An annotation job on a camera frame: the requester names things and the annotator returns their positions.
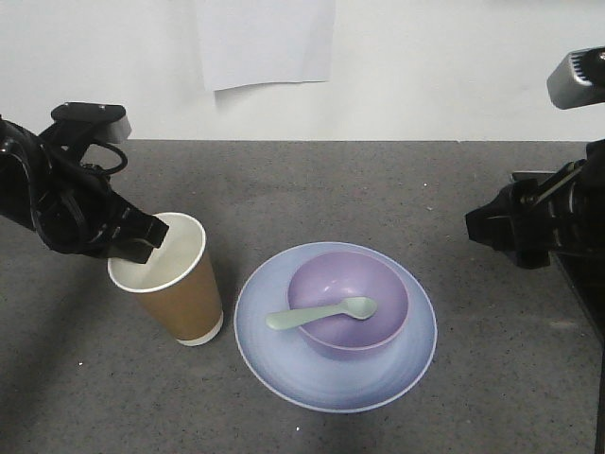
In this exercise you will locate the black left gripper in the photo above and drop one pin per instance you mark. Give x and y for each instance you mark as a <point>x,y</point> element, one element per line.
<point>77,211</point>

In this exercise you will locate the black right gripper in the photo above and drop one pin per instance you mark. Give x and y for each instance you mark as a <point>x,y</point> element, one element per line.
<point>501,225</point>

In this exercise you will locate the brown paper cup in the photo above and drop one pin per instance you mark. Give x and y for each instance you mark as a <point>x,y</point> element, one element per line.
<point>177,285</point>

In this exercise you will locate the mint green plastic spoon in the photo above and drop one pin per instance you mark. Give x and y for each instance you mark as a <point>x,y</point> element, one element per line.
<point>358,308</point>

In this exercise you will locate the purple plastic bowl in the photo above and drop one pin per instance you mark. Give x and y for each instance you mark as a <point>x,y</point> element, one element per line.
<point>328,278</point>

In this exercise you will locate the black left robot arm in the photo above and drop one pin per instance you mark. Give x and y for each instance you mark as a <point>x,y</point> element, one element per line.
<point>22,165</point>

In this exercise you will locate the light blue plate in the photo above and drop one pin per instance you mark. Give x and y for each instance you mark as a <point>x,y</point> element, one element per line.
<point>289,366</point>

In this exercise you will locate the white paper sheet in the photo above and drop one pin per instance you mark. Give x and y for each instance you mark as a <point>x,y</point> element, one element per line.
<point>246,43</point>

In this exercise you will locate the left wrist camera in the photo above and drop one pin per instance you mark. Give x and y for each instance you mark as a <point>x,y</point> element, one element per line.
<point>88,121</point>

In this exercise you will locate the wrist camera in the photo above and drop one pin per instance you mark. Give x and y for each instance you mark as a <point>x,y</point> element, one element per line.
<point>88,121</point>
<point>578,80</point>

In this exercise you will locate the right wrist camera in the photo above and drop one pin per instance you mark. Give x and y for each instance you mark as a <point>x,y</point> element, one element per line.
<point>578,80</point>

